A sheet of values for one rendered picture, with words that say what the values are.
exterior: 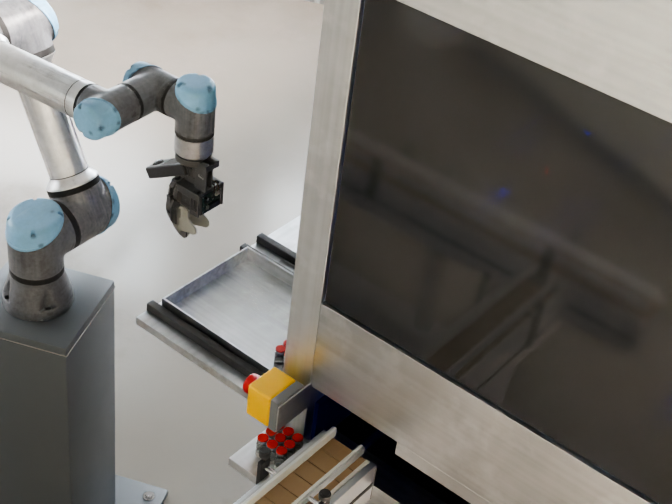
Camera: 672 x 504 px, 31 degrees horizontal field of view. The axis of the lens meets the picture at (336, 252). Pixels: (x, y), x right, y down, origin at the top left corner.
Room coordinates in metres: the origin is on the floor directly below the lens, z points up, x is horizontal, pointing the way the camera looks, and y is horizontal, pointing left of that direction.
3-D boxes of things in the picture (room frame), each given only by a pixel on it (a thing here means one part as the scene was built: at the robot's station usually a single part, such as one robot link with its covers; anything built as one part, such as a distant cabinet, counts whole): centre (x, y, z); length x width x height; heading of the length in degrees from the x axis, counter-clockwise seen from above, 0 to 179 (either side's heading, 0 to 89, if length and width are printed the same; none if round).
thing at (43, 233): (1.99, 0.63, 0.96); 0.13 x 0.12 x 0.14; 149
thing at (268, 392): (1.56, 0.08, 1.00); 0.08 x 0.07 x 0.07; 56
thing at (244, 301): (1.90, 0.13, 0.90); 0.34 x 0.26 x 0.04; 55
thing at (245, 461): (1.53, 0.05, 0.87); 0.14 x 0.13 x 0.02; 56
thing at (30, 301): (1.98, 0.63, 0.84); 0.15 x 0.15 x 0.10
